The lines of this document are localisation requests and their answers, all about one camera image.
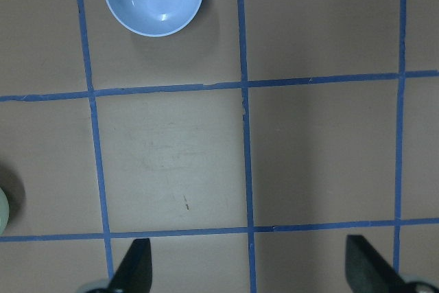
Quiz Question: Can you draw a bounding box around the green bowl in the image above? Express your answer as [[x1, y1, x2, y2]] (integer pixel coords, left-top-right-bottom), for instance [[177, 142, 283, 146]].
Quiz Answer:
[[0, 189, 10, 235]]

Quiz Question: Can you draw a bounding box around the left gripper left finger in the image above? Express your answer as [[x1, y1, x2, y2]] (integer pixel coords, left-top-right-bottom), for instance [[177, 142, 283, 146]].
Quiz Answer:
[[108, 238, 152, 293]]

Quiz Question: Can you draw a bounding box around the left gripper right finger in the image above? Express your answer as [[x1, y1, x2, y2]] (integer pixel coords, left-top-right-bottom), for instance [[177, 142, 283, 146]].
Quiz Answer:
[[345, 235, 415, 293]]

